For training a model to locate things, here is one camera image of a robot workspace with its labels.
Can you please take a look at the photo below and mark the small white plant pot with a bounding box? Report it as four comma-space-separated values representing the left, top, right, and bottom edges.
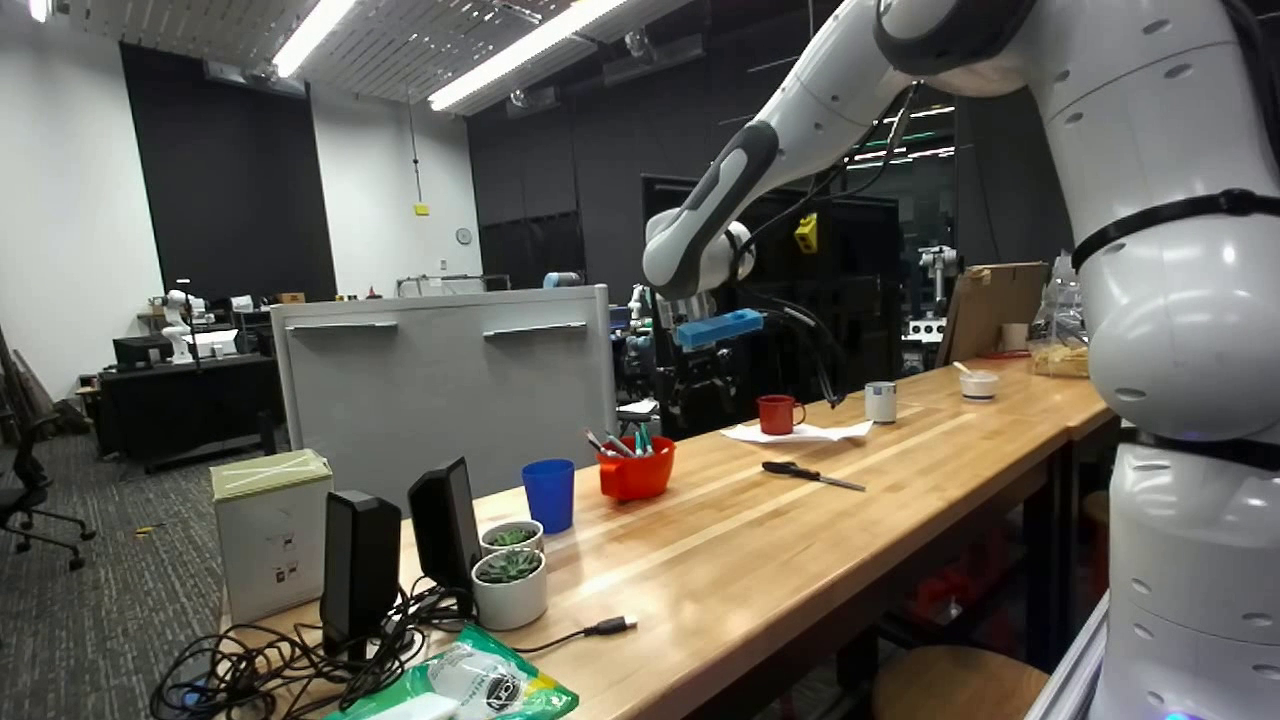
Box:
478, 517, 547, 560
467, 542, 551, 637

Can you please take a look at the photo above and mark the white bowl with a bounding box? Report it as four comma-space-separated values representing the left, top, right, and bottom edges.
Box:
957, 363, 1005, 405

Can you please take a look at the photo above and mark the black wall panel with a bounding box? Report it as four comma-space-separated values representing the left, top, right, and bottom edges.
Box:
116, 42, 340, 309

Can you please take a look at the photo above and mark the black office desk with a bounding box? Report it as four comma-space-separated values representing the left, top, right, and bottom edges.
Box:
91, 348, 288, 471

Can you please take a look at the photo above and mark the black desktop speaker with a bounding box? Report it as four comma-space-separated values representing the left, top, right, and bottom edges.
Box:
405, 455, 489, 610
315, 487, 405, 656

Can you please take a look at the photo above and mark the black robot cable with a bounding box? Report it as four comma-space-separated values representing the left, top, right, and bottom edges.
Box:
763, 294, 849, 414

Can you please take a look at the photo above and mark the black office chair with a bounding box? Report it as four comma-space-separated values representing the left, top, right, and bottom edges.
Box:
0, 334, 98, 575

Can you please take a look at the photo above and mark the white cardboard box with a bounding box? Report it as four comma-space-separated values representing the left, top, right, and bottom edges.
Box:
209, 445, 336, 628

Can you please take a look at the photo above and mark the black USB cable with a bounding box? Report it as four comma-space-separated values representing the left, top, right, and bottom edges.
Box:
510, 612, 638, 656

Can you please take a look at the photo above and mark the grey partition panel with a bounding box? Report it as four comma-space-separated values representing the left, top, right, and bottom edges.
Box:
266, 279, 618, 517

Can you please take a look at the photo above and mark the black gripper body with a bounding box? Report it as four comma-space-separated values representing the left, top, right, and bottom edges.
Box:
663, 295, 750, 405

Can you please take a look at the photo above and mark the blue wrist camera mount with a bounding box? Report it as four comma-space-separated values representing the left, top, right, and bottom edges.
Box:
672, 309, 771, 358

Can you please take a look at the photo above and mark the brown cardboard box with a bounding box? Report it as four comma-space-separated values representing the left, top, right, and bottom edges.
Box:
944, 261, 1053, 369

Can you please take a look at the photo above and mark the clear tube pen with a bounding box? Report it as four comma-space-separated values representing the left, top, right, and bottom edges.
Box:
617, 396, 663, 460

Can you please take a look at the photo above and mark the round wooden stool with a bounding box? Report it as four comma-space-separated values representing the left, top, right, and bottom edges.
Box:
872, 644, 1053, 720

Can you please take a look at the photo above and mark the blue plastic cup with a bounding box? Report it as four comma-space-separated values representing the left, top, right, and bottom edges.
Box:
521, 455, 579, 542

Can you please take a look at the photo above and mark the dark red mug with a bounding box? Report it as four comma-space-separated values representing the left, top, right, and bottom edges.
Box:
755, 394, 812, 440

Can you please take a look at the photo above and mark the clear plastic jar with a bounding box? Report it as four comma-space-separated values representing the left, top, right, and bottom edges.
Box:
1027, 251, 1096, 384

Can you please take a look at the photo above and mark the fluorescent ceiling light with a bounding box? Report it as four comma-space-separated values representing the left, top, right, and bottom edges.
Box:
266, 0, 359, 79
424, 0, 631, 118

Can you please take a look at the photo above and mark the black tangled power cable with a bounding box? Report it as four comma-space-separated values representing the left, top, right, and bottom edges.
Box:
147, 585, 463, 720

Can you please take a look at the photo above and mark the small white cup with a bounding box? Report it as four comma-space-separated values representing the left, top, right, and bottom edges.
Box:
859, 382, 905, 428

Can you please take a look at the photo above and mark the red plastic bowl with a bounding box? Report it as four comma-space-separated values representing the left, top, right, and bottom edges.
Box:
595, 438, 680, 508

